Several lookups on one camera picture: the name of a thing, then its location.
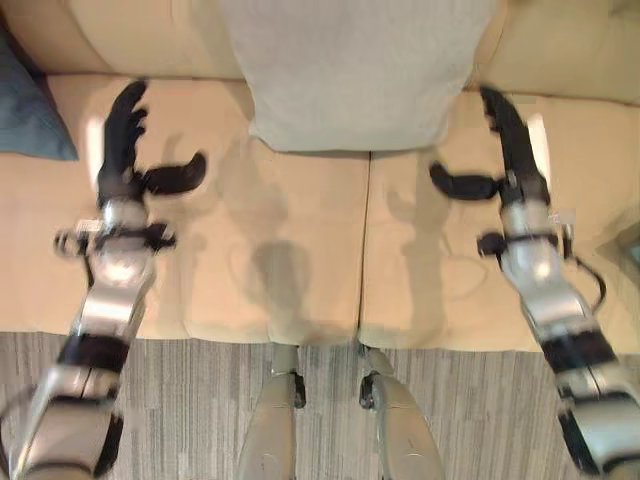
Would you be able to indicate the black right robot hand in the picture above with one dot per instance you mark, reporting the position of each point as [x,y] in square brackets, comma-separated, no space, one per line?
[515,150]

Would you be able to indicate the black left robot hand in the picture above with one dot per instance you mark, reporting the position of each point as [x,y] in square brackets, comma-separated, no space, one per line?
[119,145]

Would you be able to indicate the light grey cushion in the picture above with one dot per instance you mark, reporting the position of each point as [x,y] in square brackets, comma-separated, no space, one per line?
[350,70]

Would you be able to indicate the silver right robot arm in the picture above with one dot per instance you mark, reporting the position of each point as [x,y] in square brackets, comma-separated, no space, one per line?
[560,320]

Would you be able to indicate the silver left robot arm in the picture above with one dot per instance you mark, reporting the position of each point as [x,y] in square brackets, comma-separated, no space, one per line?
[87,320]

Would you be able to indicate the beige sofa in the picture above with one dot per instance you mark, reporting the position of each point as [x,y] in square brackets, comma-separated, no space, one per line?
[320,200]

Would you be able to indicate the blue grey cushion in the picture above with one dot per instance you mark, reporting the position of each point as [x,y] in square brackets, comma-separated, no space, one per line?
[27,107]

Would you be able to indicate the silver left robot leg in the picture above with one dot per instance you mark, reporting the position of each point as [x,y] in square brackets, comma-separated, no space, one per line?
[272,420]

